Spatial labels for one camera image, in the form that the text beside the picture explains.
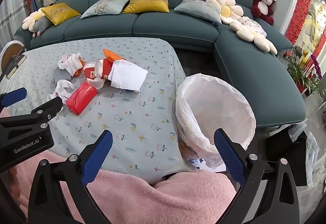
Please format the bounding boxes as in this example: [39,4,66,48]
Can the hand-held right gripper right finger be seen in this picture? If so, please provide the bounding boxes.
[213,128,301,224]

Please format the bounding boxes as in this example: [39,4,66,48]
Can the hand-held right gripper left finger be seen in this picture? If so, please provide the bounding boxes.
[27,130,114,224]

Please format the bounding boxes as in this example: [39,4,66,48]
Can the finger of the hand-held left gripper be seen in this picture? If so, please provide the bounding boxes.
[0,97,64,136]
[0,88,28,113]

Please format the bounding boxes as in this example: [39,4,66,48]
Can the white plastic bag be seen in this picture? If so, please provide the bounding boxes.
[47,79,75,103]

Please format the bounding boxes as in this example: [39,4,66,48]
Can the red plastic packet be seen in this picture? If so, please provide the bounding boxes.
[66,81,98,115]

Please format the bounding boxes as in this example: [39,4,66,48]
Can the bin with white liner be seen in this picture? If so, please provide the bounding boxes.
[175,74,256,171]

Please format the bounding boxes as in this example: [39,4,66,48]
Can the white and orange gloves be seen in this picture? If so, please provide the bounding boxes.
[58,52,84,77]

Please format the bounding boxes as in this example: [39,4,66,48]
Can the dark book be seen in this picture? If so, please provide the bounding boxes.
[6,54,27,79]

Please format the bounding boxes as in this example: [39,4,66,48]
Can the wooden chair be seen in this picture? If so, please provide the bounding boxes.
[0,40,26,74]

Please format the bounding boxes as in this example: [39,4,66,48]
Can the grey cloth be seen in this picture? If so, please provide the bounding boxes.
[53,68,73,85]

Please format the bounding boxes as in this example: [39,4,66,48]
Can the black stool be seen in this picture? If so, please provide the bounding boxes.
[265,125,308,187]

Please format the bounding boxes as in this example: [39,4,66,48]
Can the floral light blue tablecloth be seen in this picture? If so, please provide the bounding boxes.
[0,38,187,185]

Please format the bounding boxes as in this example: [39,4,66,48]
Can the pink fleece garment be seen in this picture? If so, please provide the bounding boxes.
[0,108,238,224]

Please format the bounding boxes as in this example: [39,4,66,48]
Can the grey and cream plush toy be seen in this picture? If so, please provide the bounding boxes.
[22,7,46,31]

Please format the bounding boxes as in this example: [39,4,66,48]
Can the clear plastic bag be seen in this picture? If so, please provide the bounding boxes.
[289,123,320,187]

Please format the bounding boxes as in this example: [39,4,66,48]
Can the white paper towel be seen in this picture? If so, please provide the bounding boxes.
[109,60,149,92]

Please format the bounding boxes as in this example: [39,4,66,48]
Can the yellow embroidered cushion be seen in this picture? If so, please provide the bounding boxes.
[122,0,171,13]
[41,3,81,26]

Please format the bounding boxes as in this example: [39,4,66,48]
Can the orange snack packet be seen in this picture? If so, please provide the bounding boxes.
[102,49,128,63]

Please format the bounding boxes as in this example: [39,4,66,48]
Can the potted flowering plant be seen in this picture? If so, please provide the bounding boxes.
[286,46,326,102]

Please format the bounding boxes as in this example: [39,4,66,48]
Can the white flower-shaped cushion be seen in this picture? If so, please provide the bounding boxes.
[205,0,244,24]
[229,20,278,55]

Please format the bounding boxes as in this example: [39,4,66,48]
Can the grey-blue embroidered cushion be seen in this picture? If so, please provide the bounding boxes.
[174,0,222,25]
[80,0,131,19]

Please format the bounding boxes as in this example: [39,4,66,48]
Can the crumpled white cloth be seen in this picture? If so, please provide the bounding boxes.
[241,16,264,33]

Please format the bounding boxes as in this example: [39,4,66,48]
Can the teal fabric sofa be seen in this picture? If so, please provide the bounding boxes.
[14,0,307,128]

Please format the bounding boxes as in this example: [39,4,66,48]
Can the red wall decoration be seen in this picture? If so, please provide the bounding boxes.
[284,0,315,45]

